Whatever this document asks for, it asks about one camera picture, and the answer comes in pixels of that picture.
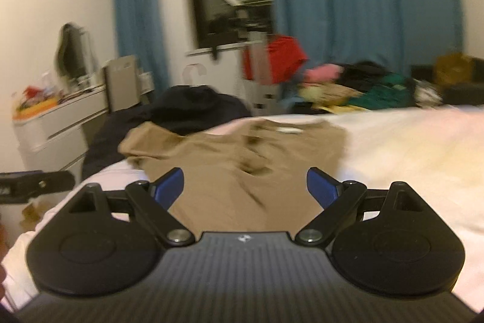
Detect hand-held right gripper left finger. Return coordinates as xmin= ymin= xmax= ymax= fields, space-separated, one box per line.
xmin=68 ymin=167 xmax=196 ymax=247

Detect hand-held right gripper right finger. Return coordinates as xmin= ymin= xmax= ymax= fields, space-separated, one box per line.
xmin=295 ymin=166 xmax=427 ymax=247

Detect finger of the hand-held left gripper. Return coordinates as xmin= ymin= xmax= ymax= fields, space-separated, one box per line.
xmin=18 ymin=170 xmax=76 ymax=199

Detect khaki printed t-shirt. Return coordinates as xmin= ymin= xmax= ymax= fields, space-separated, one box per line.
xmin=119 ymin=120 xmax=349 ymax=233

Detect white clothes hanger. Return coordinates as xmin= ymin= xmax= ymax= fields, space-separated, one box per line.
xmin=182 ymin=63 xmax=208 ymax=86

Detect white dresser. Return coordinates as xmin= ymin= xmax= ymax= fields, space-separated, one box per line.
xmin=12 ymin=84 xmax=111 ymax=182

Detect orange box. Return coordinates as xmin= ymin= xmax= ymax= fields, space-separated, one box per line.
xmin=14 ymin=99 xmax=58 ymax=120

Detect dark navy garment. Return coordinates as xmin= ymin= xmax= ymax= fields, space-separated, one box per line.
xmin=81 ymin=84 xmax=253 ymax=180

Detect bed with pastel sheet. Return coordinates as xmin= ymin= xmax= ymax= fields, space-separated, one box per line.
xmin=0 ymin=105 xmax=484 ymax=310

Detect beige cloth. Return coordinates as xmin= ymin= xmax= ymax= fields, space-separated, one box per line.
xmin=298 ymin=84 xmax=365 ymax=109

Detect green cloth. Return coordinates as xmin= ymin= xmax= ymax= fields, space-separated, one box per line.
xmin=347 ymin=75 xmax=417 ymax=111

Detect beige backed chair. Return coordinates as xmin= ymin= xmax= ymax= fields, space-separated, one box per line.
xmin=103 ymin=55 xmax=143 ymax=112

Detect pink cloth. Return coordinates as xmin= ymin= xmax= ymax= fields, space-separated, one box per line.
xmin=303 ymin=63 xmax=344 ymax=84

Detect wavy framed mirror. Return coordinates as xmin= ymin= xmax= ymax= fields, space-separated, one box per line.
xmin=54 ymin=23 xmax=100 ymax=83

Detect red shirt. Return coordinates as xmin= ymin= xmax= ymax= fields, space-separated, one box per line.
xmin=242 ymin=35 xmax=309 ymax=85

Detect white crumpled cloth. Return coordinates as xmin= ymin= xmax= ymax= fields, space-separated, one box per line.
xmin=414 ymin=79 xmax=445 ymax=107

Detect garment steamer stand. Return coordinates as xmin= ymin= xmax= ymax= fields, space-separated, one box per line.
xmin=222 ymin=0 xmax=283 ymax=114

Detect black sofa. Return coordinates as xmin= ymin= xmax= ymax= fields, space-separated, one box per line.
xmin=410 ymin=59 xmax=484 ymax=107

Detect narrow blue curtain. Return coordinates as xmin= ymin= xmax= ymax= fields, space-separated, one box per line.
xmin=113 ymin=0 xmax=172 ymax=97

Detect brown paper bag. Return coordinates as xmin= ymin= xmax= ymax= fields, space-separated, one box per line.
xmin=432 ymin=51 xmax=474 ymax=86

